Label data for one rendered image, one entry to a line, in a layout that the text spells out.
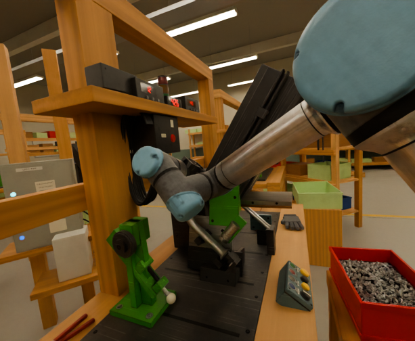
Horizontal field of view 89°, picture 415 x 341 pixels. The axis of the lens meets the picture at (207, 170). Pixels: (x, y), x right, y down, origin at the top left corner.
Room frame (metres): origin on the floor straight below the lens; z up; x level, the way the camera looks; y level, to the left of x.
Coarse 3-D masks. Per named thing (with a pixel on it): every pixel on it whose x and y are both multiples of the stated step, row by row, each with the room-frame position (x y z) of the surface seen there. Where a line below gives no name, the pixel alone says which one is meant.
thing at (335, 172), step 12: (312, 144) 3.21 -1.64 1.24; (324, 144) 3.02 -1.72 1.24; (336, 144) 2.76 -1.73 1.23; (348, 144) 3.00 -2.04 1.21; (300, 156) 3.94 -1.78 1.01; (336, 156) 2.76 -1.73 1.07; (360, 156) 2.89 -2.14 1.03; (288, 168) 3.75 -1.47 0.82; (300, 168) 3.46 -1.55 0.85; (312, 168) 3.16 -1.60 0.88; (324, 168) 2.96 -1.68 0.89; (336, 168) 2.76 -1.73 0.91; (348, 168) 2.99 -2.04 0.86; (360, 168) 2.89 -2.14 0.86; (288, 180) 3.58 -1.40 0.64; (300, 180) 3.32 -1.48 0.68; (312, 180) 3.14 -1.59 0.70; (324, 180) 2.95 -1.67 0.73; (336, 180) 2.76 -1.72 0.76; (348, 180) 2.83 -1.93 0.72; (360, 180) 2.89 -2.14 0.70; (360, 192) 2.89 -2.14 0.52; (348, 204) 2.98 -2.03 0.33; (360, 204) 2.89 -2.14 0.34; (360, 216) 2.89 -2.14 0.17
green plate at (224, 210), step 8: (232, 192) 0.75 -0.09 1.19; (216, 200) 0.77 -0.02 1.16; (224, 200) 0.76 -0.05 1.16; (232, 200) 0.75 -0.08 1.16; (240, 200) 0.81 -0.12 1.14; (216, 208) 0.77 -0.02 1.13; (224, 208) 0.75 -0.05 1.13; (232, 208) 0.74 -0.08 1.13; (240, 208) 0.81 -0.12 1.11; (216, 216) 0.76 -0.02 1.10; (224, 216) 0.75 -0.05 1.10; (232, 216) 0.73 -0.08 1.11; (216, 224) 0.75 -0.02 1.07; (224, 224) 0.74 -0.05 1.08
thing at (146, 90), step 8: (136, 80) 0.73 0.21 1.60; (136, 88) 0.73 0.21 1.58; (144, 88) 0.77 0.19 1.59; (152, 88) 0.81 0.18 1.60; (160, 88) 0.86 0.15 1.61; (136, 96) 0.73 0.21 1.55; (144, 96) 0.76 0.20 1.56; (152, 96) 0.80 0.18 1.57; (160, 96) 0.85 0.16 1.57; (184, 96) 1.04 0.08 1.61; (184, 104) 1.04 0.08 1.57; (192, 104) 1.11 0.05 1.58
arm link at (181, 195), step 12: (168, 168) 0.48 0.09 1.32; (156, 180) 0.47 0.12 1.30; (168, 180) 0.46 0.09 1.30; (180, 180) 0.46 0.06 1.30; (192, 180) 0.48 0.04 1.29; (204, 180) 0.50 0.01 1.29; (168, 192) 0.45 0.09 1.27; (180, 192) 0.44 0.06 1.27; (192, 192) 0.45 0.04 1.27; (204, 192) 0.49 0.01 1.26; (168, 204) 0.45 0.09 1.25; (180, 204) 0.43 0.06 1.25; (192, 204) 0.43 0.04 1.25; (180, 216) 0.43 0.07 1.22; (192, 216) 0.46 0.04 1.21
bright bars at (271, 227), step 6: (246, 210) 0.86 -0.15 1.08; (252, 210) 0.88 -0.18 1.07; (252, 216) 0.85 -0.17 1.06; (258, 216) 0.86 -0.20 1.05; (264, 222) 0.85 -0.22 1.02; (270, 228) 0.83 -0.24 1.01; (270, 234) 0.81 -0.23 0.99; (270, 240) 0.81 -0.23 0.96; (270, 246) 0.81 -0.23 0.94; (270, 252) 0.81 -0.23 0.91
